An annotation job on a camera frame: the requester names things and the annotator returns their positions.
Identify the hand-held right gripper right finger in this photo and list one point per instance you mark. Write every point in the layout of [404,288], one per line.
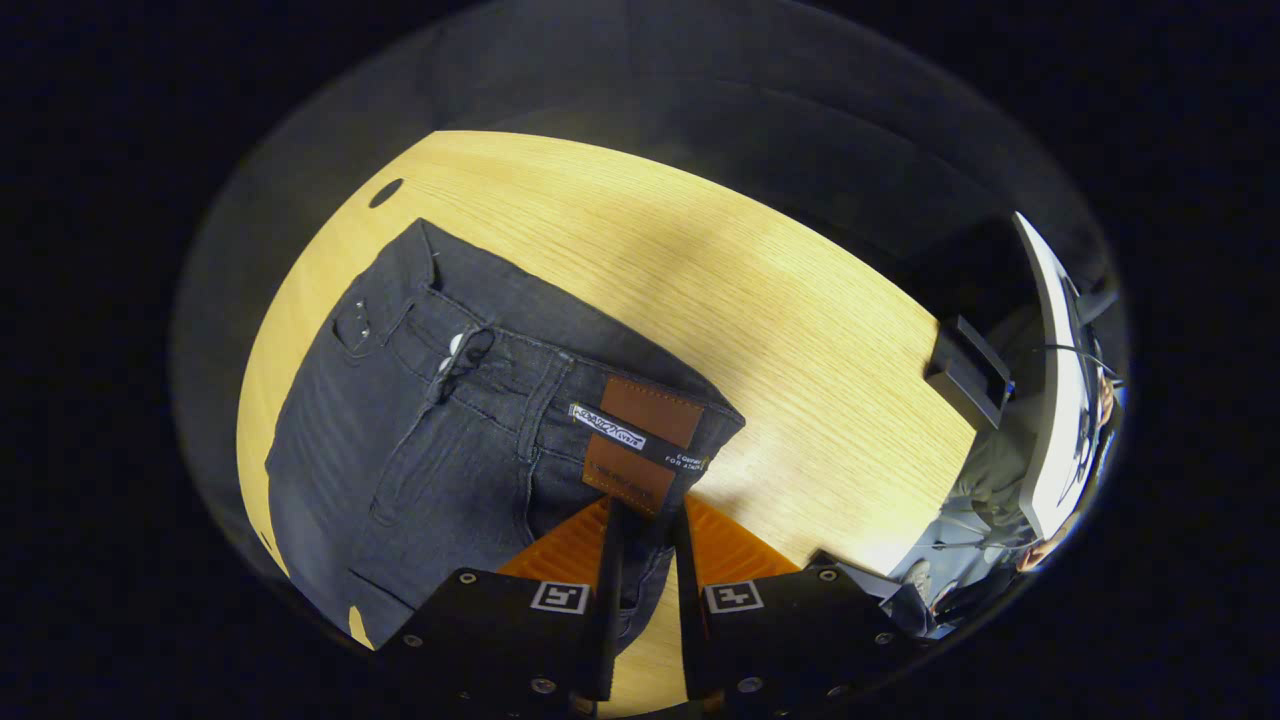
[790,630]

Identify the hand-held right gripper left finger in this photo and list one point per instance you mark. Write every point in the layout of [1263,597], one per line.
[500,630]

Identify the dark grey jeans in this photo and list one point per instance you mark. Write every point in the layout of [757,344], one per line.
[400,450]

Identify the black box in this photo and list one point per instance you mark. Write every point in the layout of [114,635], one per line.
[965,370]

